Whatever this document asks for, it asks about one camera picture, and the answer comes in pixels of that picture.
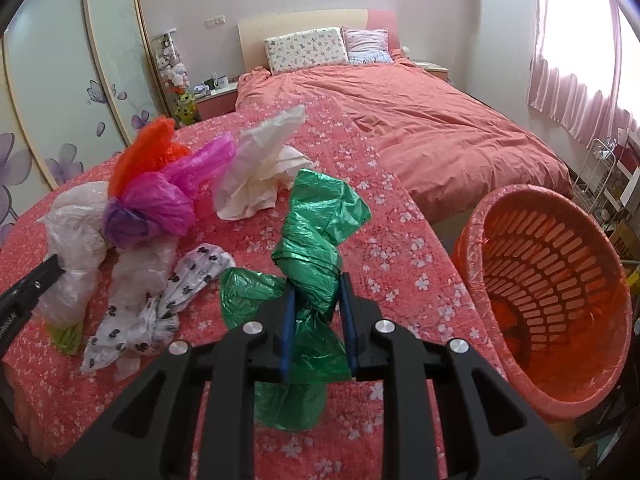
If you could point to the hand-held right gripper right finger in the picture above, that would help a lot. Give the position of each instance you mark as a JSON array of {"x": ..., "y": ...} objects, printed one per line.
[{"x": 348, "y": 325}]

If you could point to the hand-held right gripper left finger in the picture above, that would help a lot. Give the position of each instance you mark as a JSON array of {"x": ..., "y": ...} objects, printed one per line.
[{"x": 287, "y": 335}]

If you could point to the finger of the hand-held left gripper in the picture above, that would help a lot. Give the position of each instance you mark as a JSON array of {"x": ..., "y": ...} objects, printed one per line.
[{"x": 31, "y": 285}]

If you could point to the clear plastic bag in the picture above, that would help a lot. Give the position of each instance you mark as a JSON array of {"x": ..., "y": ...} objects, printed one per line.
[{"x": 75, "y": 230}]

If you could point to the green plastic bag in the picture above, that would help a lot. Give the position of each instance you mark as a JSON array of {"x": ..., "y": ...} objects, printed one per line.
[{"x": 310, "y": 240}]

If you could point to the purple plastic bag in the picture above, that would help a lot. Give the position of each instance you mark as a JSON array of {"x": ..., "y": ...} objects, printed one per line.
[{"x": 122, "y": 225}]

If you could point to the white black-printed plastic bag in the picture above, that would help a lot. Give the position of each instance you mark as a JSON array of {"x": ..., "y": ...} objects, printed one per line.
[{"x": 195, "y": 270}]

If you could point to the pink plastic bag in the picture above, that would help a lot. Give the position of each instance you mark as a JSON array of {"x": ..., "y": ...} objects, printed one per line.
[{"x": 160, "y": 205}]

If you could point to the cream plastic bag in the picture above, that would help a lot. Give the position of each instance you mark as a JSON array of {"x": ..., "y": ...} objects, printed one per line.
[{"x": 255, "y": 170}]

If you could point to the orange plastic bag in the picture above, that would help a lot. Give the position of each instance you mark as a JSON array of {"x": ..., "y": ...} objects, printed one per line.
[{"x": 145, "y": 150}]

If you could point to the orange plastic laundry basket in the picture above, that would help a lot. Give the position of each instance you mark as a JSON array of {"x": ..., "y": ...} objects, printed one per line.
[{"x": 550, "y": 280}]

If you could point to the yellow-green plastic scrap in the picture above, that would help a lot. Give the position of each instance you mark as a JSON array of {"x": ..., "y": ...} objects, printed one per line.
[{"x": 67, "y": 337}]

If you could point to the red floral blanket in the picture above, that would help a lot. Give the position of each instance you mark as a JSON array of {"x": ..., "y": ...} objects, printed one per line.
[{"x": 400, "y": 240}]

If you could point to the floral glass wardrobe doors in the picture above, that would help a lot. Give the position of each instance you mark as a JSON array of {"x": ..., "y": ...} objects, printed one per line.
[{"x": 50, "y": 85}]

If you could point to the salmon duvet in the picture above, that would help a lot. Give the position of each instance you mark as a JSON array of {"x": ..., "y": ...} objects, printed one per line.
[{"x": 450, "y": 125}]

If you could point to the yellow-green plush toy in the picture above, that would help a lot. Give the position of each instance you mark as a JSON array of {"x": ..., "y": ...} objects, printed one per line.
[{"x": 185, "y": 107}]

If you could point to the pink nightstand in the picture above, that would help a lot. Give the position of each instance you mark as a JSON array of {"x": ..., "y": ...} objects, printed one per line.
[{"x": 215, "y": 105}]

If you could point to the clear plush toy display case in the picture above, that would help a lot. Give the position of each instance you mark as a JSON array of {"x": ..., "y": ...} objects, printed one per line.
[{"x": 172, "y": 65}]

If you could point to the light wooden nightstand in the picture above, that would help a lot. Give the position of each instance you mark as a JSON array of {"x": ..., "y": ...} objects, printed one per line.
[{"x": 432, "y": 67}]

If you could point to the white floral pillow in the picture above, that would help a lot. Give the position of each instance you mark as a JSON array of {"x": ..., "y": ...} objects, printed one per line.
[{"x": 305, "y": 50}]

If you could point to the pink striped pillow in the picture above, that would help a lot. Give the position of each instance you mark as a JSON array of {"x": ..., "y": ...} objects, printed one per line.
[{"x": 365, "y": 45}]

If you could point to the cream and pink headboard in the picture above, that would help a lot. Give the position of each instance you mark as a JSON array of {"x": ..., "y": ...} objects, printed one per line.
[{"x": 300, "y": 22}]

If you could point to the pink curtain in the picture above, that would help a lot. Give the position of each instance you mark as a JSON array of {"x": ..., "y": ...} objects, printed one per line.
[{"x": 565, "y": 100}]

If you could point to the white shelf unit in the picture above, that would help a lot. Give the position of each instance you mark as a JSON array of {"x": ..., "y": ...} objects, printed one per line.
[{"x": 630, "y": 160}]

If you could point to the white wall socket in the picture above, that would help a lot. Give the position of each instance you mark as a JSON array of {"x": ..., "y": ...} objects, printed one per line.
[{"x": 215, "y": 22}]

